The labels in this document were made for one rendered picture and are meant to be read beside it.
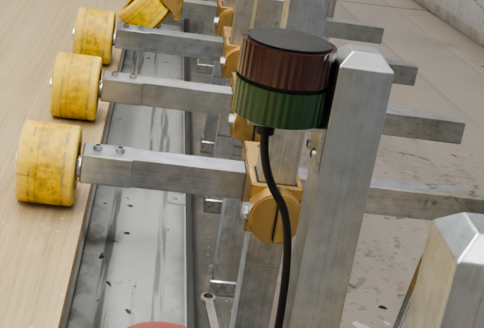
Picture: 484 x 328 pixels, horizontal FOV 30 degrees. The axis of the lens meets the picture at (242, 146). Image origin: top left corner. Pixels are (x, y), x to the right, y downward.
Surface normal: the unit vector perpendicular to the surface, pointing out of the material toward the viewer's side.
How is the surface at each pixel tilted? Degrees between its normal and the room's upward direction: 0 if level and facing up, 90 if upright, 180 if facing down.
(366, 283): 0
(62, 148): 47
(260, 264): 90
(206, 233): 0
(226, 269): 90
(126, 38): 90
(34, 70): 0
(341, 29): 90
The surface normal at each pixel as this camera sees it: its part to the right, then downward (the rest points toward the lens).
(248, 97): -0.66, 0.18
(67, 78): 0.12, -0.11
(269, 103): -0.29, 0.30
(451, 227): -0.59, -0.74
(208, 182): 0.07, 0.36
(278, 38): 0.15, -0.93
